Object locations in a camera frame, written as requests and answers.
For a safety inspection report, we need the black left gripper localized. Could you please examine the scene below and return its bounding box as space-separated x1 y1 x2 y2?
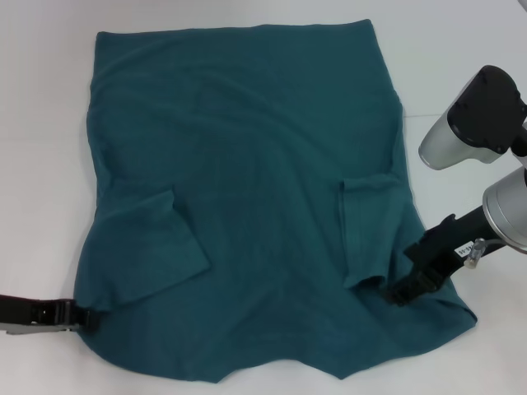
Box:
0 293 102 336

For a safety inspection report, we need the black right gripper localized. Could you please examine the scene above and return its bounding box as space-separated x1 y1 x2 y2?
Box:
385 204 492 309

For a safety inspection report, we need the blue shirt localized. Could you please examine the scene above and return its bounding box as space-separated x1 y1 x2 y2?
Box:
72 16 478 371

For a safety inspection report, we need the silver right elbow connector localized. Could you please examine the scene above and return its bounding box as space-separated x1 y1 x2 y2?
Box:
464 237 489 269

